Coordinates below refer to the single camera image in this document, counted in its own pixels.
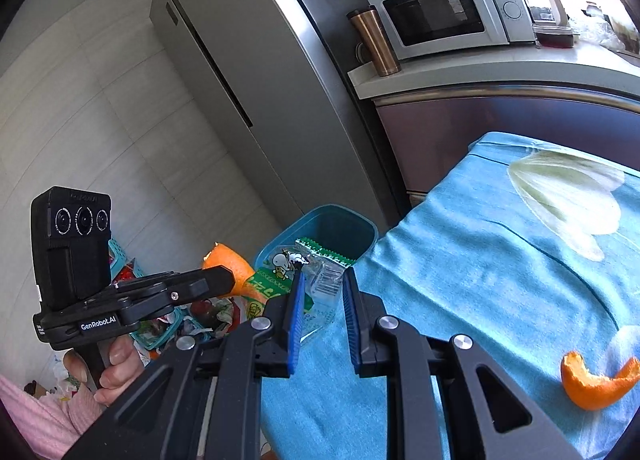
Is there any white microwave oven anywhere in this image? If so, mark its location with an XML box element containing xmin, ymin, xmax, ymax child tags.
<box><xmin>366</xmin><ymin>0</ymin><xmax>537</xmax><ymax>61</ymax></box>

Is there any teal plastic basket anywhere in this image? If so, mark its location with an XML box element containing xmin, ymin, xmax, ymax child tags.
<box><xmin>106</xmin><ymin>238</ymin><xmax>201</xmax><ymax>357</ymax></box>

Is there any person's left forearm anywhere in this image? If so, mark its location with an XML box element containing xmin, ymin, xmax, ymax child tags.
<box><xmin>0</xmin><ymin>372</ymin><xmax>110</xmax><ymax>460</ymax></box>

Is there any grey refrigerator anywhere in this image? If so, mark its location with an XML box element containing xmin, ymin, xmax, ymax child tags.
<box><xmin>149</xmin><ymin>0</ymin><xmax>403</xmax><ymax>237</ymax></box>

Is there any copper travel tumbler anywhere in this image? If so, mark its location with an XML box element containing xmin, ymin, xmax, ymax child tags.
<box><xmin>347</xmin><ymin>7</ymin><xmax>403</xmax><ymax>78</ymax></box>

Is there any brown metallic cabinet front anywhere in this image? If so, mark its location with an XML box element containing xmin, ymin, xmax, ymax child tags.
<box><xmin>374</xmin><ymin>89</ymin><xmax>640</xmax><ymax>212</ymax></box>

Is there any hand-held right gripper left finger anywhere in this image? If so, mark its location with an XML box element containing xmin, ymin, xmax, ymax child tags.
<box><xmin>62</xmin><ymin>270</ymin><xmax>307</xmax><ymax>460</ymax></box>

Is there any person's left hand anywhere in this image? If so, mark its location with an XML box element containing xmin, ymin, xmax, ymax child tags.
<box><xmin>63</xmin><ymin>335</ymin><xmax>147</xmax><ymax>407</ymax></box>

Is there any teal tablecloth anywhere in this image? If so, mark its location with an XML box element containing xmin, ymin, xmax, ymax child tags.
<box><xmin>259</xmin><ymin>131</ymin><xmax>640</xmax><ymax>460</ymax></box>

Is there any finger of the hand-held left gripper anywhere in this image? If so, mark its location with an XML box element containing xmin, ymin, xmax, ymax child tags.
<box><xmin>112</xmin><ymin>265</ymin><xmax>237</xmax><ymax>328</ymax></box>

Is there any red food container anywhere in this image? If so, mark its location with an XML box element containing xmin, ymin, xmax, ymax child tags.
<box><xmin>531</xmin><ymin>24</ymin><xmax>579</xmax><ymax>49</ymax></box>

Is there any orange peel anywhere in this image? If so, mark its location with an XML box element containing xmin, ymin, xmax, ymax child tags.
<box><xmin>560</xmin><ymin>351</ymin><xmax>640</xmax><ymax>412</ymax></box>
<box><xmin>201</xmin><ymin>242</ymin><xmax>257</xmax><ymax>299</ymax></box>

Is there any clear plastic bag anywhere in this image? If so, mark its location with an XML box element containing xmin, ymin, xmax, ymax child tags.
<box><xmin>569</xmin><ymin>0</ymin><xmax>640</xmax><ymax>55</ymax></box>

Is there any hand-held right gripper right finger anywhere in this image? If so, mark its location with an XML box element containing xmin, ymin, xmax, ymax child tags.
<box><xmin>342</xmin><ymin>273</ymin><xmax>583</xmax><ymax>460</ymax></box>

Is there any kitchen counter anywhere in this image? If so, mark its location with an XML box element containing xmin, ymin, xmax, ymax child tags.
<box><xmin>347</xmin><ymin>33</ymin><xmax>640</xmax><ymax>102</ymax></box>

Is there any teal plastic trash bin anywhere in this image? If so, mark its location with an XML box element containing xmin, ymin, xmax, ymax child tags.
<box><xmin>253</xmin><ymin>204</ymin><xmax>379</xmax><ymax>341</ymax></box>

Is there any cartoon print plastic snack bag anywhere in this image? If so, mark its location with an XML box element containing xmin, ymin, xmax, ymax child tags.
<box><xmin>239</xmin><ymin>236</ymin><xmax>357</xmax><ymax>343</ymax></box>

